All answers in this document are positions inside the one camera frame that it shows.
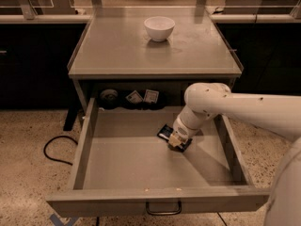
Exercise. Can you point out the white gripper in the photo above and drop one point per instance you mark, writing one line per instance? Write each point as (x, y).
(183, 129)

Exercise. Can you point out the blue rxbar blueberry wrapper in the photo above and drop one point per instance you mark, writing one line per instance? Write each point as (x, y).
(164, 133)

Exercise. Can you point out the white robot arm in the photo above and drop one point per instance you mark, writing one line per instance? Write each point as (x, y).
(279, 114)

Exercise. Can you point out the grey open top drawer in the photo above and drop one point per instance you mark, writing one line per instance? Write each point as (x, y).
(121, 164)

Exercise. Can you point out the grey counter cabinet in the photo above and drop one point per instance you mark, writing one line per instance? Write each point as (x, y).
(116, 48)

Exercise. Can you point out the white tag card right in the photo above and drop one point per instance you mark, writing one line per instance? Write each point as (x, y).
(151, 96)

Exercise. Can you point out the white tag card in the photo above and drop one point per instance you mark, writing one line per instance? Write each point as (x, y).
(134, 97)
(151, 96)

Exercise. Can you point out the white tag card left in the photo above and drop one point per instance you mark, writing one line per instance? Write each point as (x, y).
(134, 97)

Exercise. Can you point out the round dark device with label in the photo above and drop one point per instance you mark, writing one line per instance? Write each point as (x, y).
(109, 98)

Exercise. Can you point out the black cabinet leg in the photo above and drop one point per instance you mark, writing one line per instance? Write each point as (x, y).
(71, 116)

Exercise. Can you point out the white ceramic bowl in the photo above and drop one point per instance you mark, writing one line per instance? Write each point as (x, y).
(159, 28)

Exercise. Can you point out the blue tape floor marker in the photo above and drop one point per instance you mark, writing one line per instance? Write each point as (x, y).
(57, 221)

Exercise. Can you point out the black metal drawer handle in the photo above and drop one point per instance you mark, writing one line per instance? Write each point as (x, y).
(158, 209)

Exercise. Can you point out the long white shelf rail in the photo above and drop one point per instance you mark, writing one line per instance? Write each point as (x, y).
(220, 19)

